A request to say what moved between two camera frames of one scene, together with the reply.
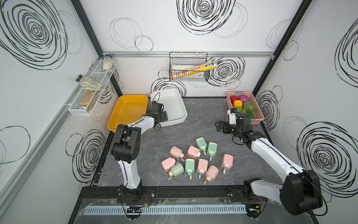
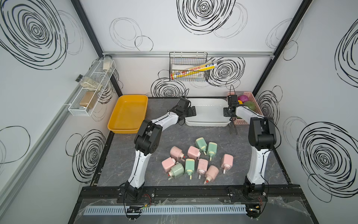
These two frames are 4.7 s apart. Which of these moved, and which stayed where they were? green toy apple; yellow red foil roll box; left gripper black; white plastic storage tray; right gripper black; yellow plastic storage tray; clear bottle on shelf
Moved: left gripper black; white plastic storage tray; right gripper black
Stayed: yellow red foil roll box; clear bottle on shelf; yellow plastic storage tray; green toy apple
